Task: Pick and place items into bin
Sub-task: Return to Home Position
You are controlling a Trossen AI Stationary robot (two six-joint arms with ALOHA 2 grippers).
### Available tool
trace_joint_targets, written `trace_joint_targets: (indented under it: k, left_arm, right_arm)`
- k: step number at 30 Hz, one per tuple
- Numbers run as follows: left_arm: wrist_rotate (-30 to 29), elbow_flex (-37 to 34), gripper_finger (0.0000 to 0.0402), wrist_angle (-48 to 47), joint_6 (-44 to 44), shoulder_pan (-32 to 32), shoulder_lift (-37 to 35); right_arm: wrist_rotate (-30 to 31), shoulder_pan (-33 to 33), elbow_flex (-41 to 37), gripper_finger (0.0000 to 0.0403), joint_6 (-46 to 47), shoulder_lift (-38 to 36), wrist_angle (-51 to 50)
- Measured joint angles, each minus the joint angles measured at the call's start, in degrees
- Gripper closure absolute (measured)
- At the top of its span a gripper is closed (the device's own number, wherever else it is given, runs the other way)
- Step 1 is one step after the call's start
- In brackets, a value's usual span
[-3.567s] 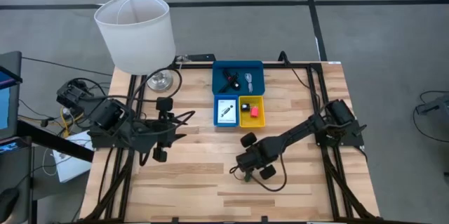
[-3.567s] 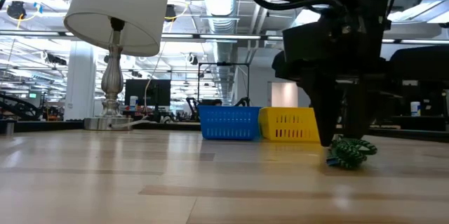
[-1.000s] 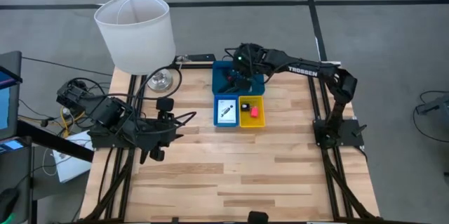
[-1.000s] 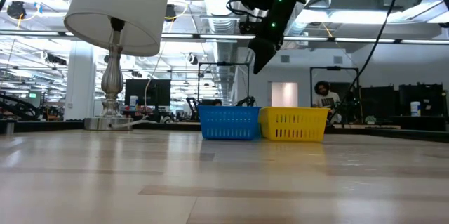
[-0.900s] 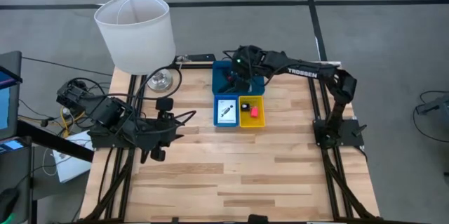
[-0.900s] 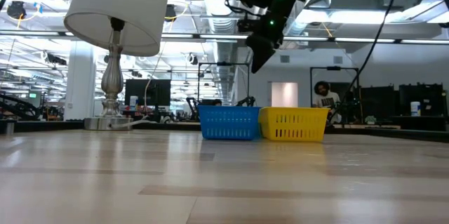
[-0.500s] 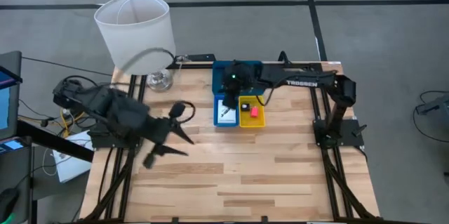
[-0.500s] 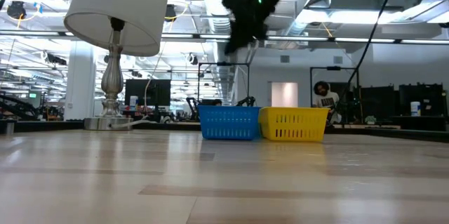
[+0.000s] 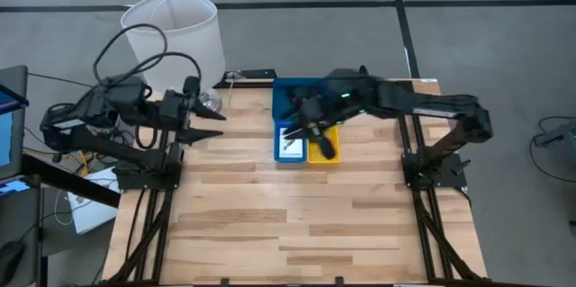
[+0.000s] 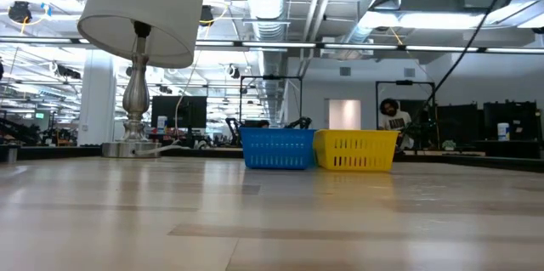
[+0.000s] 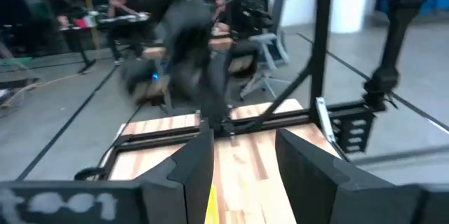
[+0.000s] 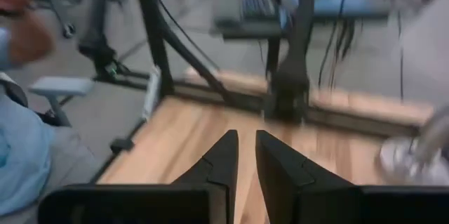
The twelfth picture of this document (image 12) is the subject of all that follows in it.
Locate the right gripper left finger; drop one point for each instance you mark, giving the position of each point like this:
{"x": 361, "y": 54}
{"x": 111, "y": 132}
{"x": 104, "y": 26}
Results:
{"x": 221, "y": 168}

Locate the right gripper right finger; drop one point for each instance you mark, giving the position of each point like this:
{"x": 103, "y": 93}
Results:
{"x": 298, "y": 189}

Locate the person's forearm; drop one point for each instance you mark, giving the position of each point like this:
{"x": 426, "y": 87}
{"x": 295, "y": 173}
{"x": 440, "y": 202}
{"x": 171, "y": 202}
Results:
{"x": 29, "y": 38}

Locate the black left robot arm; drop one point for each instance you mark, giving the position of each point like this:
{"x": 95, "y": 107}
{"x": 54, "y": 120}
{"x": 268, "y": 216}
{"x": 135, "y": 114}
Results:
{"x": 289, "y": 83}

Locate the black table edge clamp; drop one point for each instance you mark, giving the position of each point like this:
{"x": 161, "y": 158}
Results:
{"x": 122, "y": 145}

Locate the table lamp with white shade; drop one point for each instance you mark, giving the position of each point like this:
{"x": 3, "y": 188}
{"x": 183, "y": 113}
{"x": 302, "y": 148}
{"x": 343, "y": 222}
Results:
{"x": 403, "y": 161}

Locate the dark computer keyboard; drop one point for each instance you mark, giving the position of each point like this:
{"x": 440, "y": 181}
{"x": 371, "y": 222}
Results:
{"x": 259, "y": 3}

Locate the black floor stand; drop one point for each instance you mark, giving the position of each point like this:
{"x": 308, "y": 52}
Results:
{"x": 96, "y": 41}

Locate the grey chair armrest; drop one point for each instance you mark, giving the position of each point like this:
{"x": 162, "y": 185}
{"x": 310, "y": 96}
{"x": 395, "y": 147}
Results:
{"x": 59, "y": 86}

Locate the grey blue desk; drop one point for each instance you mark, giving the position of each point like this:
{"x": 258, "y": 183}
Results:
{"x": 350, "y": 6}

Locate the person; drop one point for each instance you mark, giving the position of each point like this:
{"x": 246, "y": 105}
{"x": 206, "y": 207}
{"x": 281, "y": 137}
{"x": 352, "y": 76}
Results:
{"x": 21, "y": 153}

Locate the small black caster wheel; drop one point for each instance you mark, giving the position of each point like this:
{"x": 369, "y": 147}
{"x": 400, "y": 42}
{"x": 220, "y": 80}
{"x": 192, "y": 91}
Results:
{"x": 69, "y": 31}

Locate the white table edge bracket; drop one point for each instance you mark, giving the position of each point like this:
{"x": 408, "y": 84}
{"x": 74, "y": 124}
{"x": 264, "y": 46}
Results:
{"x": 152, "y": 94}

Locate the black rig frame post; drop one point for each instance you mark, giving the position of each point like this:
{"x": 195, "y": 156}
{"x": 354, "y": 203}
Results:
{"x": 152, "y": 24}

